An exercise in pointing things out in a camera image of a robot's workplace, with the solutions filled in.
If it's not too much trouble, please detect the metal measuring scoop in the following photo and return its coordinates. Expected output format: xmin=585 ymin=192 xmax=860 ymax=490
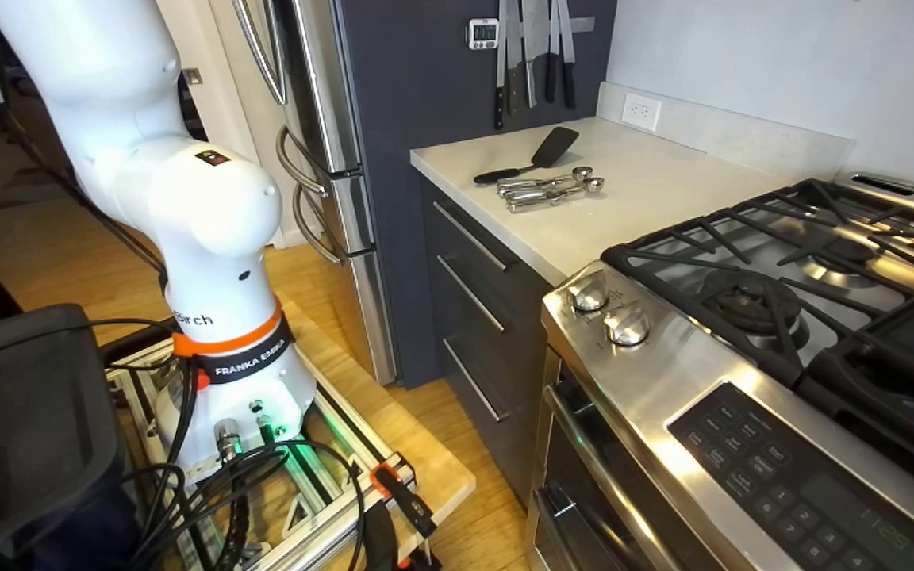
xmin=504 ymin=171 xmax=609 ymax=214
xmin=494 ymin=163 xmax=597 ymax=200

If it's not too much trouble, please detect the black spatula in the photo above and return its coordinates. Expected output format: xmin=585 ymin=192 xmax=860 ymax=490
xmin=470 ymin=123 xmax=585 ymax=190

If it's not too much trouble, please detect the dark grey tall side panel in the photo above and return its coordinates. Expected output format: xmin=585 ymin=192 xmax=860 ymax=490
xmin=334 ymin=0 xmax=623 ymax=389

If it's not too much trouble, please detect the silver stove knob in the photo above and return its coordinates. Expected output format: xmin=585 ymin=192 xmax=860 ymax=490
xmin=602 ymin=303 xmax=653 ymax=353
xmin=568 ymin=275 xmax=614 ymax=318

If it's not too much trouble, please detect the black cable bundle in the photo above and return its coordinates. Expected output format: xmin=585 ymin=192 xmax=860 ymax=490
xmin=106 ymin=359 xmax=374 ymax=571

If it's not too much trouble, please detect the black plastic case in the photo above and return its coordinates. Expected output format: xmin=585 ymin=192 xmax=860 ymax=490
xmin=0 ymin=302 xmax=129 ymax=571

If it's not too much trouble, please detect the stainless steel refrigerator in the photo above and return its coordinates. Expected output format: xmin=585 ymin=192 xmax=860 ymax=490
xmin=224 ymin=0 xmax=404 ymax=386

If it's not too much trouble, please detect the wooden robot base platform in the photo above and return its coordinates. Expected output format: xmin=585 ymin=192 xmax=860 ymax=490
xmin=103 ymin=302 xmax=480 ymax=571

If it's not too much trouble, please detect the white wall outlet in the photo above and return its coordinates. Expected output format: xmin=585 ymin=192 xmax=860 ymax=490
xmin=619 ymin=90 xmax=663 ymax=132

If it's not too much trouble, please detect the orange and black clamp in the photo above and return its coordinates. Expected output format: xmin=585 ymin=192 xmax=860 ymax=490
xmin=369 ymin=461 xmax=443 ymax=571

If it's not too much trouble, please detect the black stove griddle plate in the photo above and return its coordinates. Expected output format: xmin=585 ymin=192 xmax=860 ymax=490
xmin=794 ymin=275 xmax=914 ymax=504

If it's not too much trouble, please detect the stainless steel gas stove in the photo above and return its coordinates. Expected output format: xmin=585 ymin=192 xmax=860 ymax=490
xmin=526 ymin=171 xmax=914 ymax=571

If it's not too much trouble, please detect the white digital kitchen timer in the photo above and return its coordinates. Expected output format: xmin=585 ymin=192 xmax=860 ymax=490
xmin=462 ymin=17 xmax=504 ymax=55

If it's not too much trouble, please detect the silver drawer handle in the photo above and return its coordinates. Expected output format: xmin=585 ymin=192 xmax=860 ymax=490
xmin=437 ymin=337 xmax=507 ymax=424
xmin=429 ymin=197 xmax=512 ymax=275
xmin=433 ymin=254 xmax=512 ymax=337

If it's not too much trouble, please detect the dark grey drawer cabinet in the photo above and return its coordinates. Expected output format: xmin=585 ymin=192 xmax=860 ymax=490
xmin=410 ymin=169 xmax=559 ymax=508

